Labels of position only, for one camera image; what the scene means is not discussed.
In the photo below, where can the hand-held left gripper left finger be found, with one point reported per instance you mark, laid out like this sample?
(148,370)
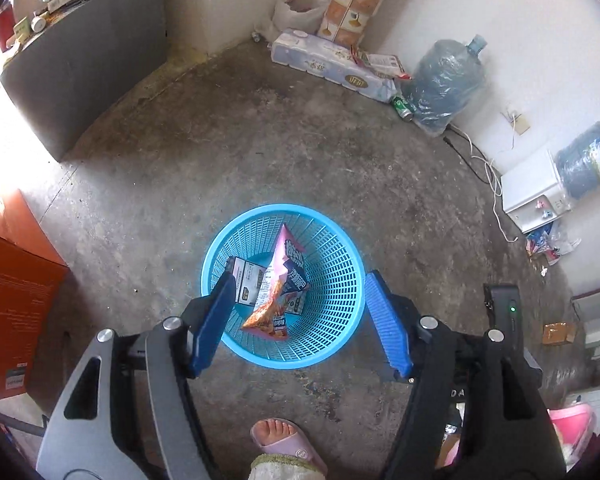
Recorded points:
(212,320)

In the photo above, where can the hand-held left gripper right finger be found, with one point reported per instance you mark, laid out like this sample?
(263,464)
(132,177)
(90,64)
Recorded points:
(387,330)

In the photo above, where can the white drink carton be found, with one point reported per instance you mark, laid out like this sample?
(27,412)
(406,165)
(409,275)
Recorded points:
(250,280)

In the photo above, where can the blue plastic mesh basket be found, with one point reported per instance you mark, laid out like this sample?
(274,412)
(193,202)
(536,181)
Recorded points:
(330,280)

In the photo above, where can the pink snack packet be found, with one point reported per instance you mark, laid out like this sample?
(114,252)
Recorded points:
(290,260)

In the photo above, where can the small cardboard box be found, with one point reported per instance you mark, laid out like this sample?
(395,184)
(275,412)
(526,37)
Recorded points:
(560,333)

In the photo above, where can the colourful wrappers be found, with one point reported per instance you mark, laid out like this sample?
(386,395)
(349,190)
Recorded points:
(542,245)

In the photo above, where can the white water dispenser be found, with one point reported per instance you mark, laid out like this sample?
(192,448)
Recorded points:
(525,190)

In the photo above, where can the person's foot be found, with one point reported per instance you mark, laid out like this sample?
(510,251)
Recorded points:
(275,432)

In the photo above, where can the pink plastic basin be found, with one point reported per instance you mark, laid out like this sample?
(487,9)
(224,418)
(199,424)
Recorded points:
(575,425)

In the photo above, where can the pink slipper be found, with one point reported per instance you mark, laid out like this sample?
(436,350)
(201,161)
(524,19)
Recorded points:
(300,452)

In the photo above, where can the fleece trouser leg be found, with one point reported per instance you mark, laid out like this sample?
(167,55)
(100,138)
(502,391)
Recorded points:
(285,467)

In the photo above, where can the blue water jug with label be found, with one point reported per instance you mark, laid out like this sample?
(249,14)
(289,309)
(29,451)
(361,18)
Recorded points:
(585,160)

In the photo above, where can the orange cardboard box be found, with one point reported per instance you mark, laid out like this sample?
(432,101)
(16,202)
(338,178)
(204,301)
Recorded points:
(15,300)

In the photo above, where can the green drink can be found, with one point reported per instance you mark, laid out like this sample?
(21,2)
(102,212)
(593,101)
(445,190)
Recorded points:
(402,107)

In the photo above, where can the plastic-wrapped water jug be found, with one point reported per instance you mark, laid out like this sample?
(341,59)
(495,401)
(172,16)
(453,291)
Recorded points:
(445,85)

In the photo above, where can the red white paper packet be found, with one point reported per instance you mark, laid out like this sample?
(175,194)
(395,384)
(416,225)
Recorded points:
(385,62)

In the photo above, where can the toilet paper multipack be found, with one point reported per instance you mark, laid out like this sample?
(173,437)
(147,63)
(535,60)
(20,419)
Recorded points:
(325,62)

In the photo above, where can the grey cabinet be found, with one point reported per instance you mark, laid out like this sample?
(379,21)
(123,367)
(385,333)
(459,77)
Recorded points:
(105,60)

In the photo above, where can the white sack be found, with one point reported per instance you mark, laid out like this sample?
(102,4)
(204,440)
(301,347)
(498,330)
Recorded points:
(295,15)

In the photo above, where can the tall tile-pattern box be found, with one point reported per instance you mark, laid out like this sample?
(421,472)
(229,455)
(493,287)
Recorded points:
(355,5)

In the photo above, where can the red bottle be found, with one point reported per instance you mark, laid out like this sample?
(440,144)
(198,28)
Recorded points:
(2,25)

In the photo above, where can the wall socket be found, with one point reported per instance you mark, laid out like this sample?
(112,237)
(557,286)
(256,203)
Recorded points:
(517,122)

